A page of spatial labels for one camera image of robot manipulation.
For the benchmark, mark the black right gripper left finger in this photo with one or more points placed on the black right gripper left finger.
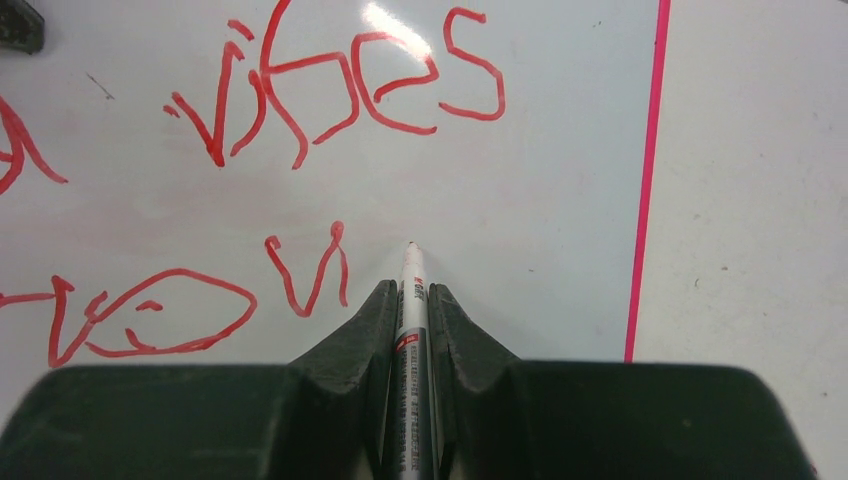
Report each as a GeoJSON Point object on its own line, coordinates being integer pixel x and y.
{"type": "Point", "coordinates": [319, 417]}

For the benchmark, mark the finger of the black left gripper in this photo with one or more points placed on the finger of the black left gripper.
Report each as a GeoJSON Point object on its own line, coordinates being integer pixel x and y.
{"type": "Point", "coordinates": [22, 27]}

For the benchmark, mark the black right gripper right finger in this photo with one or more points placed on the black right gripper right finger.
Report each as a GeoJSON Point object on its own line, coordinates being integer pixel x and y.
{"type": "Point", "coordinates": [504, 417]}

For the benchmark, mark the white whiteboard marker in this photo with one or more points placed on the white whiteboard marker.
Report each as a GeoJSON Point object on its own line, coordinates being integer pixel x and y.
{"type": "Point", "coordinates": [410, 442]}

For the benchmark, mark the pink-framed whiteboard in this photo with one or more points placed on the pink-framed whiteboard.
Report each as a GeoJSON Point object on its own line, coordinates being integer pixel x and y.
{"type": "Point", "coordinates": [226, 181]}

